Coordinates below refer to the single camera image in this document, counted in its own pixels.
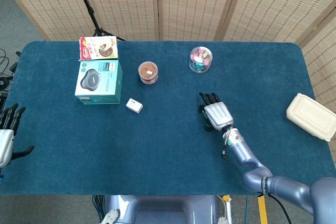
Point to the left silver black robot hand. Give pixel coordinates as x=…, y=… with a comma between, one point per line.
x=5, y=140

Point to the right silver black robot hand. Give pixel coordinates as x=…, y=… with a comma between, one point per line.
x=219, y=115

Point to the dark green object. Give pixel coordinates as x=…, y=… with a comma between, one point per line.
x=206, y=120

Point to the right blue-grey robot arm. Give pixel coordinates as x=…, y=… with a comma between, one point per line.
x=246, y=155

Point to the clear jar of binder clips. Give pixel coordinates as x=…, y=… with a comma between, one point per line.
x=200, y=60

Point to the blue felt table mat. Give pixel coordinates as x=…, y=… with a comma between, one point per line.
x=168, y=142

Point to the brown lid snack jar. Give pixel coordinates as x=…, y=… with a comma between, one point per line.
x=148, y=72

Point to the small white charger box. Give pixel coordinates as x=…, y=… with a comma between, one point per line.
x=134, y=105

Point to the beige lidded lunch container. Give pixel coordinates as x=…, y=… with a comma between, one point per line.
x=311, y=116

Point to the blue-grey robot torso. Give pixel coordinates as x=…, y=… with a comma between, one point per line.
x=162, y=208

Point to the teal speaker product box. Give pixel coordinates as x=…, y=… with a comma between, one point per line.
x=98, y=82

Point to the red white snack box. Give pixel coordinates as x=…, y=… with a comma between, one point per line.
x=98, y=48

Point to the black tripod stand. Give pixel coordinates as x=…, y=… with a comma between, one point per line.
x=86, y=1

